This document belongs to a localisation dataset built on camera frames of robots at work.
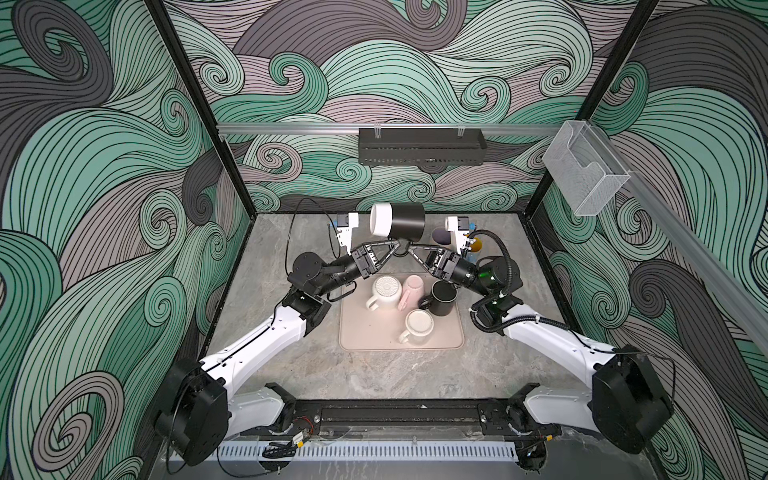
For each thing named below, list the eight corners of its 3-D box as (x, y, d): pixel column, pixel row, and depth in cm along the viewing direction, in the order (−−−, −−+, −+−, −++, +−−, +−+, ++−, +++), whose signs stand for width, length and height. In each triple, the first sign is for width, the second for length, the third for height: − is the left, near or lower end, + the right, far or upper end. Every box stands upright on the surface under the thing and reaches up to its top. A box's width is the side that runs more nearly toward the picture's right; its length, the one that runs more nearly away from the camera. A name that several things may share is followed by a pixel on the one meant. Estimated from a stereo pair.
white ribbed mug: (367, 310, 92) (366, 299, 87) (367, 287, 98) (367, 276, 93) (401, 310, 92) (403, 299, 87) (400, 287, 98) (401, 276, 93)
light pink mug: (396, 309, 92) (397, 296, 86) (406, 285, 98) (408, 271, 92) (414, 316, 91) (417, 304, 85) (423, 291, 97) (427, 278, 90)
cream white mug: (399, 344, 87) (401, 334, 81) (398, 319, 92) (399, 308, 86) (431, 344, 87) (435, 334, 81) (428, 319, 92) (431, 308, 86)
